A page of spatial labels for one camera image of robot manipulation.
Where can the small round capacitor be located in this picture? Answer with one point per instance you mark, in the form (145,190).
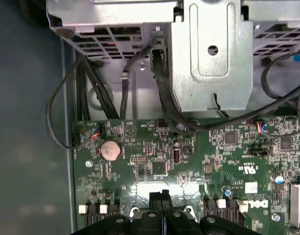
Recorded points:
(227,192)
(278,180)

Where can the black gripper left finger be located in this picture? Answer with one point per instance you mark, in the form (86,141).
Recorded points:
(156,203)

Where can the silver finned heatsink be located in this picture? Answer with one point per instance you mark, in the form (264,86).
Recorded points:
(298,205)

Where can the RAM slot with black latch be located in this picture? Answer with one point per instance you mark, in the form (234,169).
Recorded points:
(210,208)
(93,215)
(113,210)
(233,209)

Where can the RAM slot with white latch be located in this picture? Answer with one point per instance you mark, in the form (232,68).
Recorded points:
(83,209)
(221,203)
(103,208)
(243,208)

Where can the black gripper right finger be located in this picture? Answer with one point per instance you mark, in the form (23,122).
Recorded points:
(166,203)

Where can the round coin battery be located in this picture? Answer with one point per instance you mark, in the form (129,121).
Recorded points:
(110,149)

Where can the internal USB port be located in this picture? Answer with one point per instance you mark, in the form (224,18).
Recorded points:
(177,155)

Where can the green motherboard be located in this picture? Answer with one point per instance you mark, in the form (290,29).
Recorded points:
(201,159)

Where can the black open PC case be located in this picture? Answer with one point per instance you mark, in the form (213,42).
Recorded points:
(22,122)

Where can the metal drive cage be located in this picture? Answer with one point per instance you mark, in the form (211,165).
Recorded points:
(213,85)

